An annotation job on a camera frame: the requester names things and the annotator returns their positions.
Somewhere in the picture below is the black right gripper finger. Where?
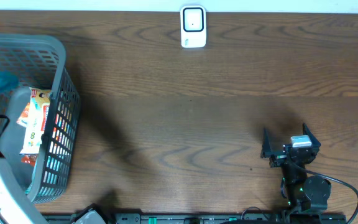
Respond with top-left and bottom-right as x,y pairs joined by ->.
260,128 -> 284,158
302,123 -> 321,149

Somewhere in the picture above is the teal mouthwash bottle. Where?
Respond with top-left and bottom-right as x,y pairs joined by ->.
0,72 -> 19,92

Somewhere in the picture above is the yellow snack bag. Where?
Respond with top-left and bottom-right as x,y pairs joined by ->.
20,87 -> 51,155

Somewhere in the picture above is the orange tissue pack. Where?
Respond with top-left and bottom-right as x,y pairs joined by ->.
16,103 -> 30,128

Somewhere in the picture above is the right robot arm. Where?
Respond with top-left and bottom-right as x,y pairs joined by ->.
260,124 -> 331,223

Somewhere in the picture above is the white barcode scanner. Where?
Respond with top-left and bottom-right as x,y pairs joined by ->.
180,5 -> 207,49

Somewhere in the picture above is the red snack packet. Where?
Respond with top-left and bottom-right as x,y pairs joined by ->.
21,154 -> 38,167

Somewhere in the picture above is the grey plastic shopping basket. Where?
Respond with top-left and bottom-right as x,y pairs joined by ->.
0,34 -> 81,203

